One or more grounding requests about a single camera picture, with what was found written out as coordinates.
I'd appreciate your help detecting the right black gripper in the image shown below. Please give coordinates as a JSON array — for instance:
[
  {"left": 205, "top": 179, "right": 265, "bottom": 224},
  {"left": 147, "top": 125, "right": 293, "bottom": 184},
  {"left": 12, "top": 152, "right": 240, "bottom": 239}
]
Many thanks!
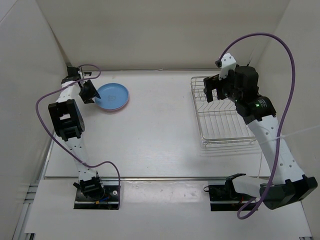
[{"left": 203, "top": 68, "right": 242, "bottom": 104}]

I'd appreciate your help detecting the blue plate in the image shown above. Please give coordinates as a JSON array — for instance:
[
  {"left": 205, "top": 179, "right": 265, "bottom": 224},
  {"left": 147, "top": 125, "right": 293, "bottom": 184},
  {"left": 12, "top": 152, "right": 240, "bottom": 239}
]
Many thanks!
[{"left": 94, "top": 83, "right": 130, "bottom": 103}]

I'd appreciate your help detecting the pink plate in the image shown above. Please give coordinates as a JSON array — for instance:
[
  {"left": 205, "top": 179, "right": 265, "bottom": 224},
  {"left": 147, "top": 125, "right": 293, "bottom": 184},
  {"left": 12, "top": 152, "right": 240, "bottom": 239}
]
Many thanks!
[{"left": 96, "top": 98, "right": 130, "bottom": 113}]

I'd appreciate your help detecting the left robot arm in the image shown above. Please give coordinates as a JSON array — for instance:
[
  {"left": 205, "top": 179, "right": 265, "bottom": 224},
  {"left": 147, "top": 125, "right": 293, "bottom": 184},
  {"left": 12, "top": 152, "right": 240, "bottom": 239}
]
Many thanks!
[{"left": 48, "top": 66, "right": 105, "bottom": 201}]

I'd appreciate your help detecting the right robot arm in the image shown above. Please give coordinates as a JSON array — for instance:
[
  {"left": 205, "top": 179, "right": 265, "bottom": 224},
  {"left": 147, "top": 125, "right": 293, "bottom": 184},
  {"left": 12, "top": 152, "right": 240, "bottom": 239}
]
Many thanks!
[{"left": 203, "top": 66, "right": 318, "bottom": 210}]

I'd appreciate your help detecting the wire dish rack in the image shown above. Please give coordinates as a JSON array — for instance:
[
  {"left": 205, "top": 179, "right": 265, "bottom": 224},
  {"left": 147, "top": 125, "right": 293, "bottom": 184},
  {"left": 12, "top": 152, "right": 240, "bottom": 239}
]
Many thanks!
[{"left": 190, "top": 76, "right": 256, "bottom": 148}]

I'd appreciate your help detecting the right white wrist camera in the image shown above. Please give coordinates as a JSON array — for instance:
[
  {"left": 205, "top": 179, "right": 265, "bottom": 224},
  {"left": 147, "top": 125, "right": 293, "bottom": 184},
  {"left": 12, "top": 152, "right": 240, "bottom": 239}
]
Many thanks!
[{"left": 215, "top": 53, "right": 237, "bottom": 81}]

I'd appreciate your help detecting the white cable tie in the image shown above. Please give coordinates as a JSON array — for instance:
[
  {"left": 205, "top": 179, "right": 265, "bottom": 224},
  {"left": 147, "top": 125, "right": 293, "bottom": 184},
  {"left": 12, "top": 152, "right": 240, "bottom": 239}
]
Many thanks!
[{"left": 261, "top": 124, "right": 320, "bottom": 144}]

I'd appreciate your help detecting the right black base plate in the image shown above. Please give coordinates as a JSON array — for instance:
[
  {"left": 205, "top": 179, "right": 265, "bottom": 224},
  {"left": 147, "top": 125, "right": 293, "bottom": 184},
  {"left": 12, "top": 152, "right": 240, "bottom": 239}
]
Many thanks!
[{"left": 203, "top": 185, "right": 252, "bottom": 212}]

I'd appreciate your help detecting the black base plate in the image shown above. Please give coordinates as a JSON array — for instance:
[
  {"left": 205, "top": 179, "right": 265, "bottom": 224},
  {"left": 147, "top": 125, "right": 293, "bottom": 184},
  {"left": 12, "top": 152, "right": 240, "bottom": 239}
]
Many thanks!
[
  {"left": 203, "top": 185, "right": 252, "bottom": 212},
  {"left": 73, "top": 180, "right": 120, "bottom": 210}
]

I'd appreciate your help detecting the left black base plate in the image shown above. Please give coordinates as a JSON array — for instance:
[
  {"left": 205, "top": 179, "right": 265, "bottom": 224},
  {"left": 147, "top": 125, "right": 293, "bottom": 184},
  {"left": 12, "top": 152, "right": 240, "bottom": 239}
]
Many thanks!
[{"left": 73, "top": 180, "right": 120, "bottom": 210}]

